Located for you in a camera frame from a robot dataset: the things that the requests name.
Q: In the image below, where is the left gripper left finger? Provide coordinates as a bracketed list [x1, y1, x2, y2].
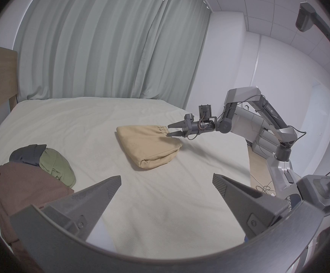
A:
[44, 175, 122, 242]

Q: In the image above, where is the dark grey garment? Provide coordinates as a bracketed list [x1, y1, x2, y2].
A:
[9, 144, 47, 168]

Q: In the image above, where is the pale green curtain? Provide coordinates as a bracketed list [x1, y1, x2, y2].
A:
[13, 0, 212, 110]

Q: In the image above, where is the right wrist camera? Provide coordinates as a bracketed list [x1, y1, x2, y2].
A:
[198, 104, 213, 125]

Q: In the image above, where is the brown garment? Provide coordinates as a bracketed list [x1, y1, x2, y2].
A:
[0, 162, 75, 255]

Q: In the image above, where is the bed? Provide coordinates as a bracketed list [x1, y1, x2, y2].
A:
[0, 45, 252, 259]

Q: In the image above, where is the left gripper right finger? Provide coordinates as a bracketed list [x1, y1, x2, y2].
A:
[212, 173, 291, 238]

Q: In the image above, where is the beige garment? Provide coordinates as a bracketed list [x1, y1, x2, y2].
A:
[116, 125, 183, 170]

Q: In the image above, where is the olive green garment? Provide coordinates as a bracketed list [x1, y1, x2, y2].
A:
[39, 147, 77, 189]

